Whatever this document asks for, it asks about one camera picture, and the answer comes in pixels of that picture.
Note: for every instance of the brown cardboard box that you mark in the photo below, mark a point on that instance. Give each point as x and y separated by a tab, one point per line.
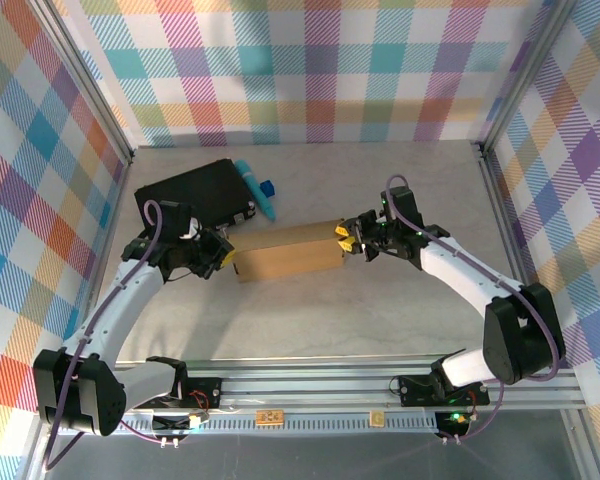
290	252

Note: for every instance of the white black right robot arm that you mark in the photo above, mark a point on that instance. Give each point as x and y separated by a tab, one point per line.
480	285

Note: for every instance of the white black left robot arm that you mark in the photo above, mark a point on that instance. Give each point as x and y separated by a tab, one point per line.
105	320

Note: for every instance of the black hard case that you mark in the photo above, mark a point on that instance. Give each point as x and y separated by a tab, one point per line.
190	195

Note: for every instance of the light blue marker pen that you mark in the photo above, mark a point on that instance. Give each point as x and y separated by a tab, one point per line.
257	192

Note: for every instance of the blue toy brick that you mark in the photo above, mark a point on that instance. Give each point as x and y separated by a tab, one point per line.
267	188

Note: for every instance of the wide wooden tag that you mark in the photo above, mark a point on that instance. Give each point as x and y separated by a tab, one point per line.
270	417

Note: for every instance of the small black controller board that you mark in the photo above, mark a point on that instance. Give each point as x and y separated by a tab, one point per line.
452	422
175	424

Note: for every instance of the small square wooden tag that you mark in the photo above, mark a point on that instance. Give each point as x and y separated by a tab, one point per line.
377	418

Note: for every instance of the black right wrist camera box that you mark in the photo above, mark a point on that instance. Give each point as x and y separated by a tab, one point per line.
405	207

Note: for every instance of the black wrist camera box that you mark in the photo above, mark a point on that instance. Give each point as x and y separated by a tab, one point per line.
405	207
175	217

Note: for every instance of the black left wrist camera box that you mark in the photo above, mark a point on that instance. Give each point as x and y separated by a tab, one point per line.
175	217

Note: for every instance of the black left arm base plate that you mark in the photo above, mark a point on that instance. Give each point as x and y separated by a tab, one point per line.
200	392

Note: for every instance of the aluminium frame rail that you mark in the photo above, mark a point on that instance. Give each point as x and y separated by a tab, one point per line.
305	385

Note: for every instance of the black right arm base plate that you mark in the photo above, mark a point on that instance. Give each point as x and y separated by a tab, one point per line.
415	390

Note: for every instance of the aluminium frame post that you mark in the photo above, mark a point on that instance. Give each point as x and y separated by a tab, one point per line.
520	75
90	85

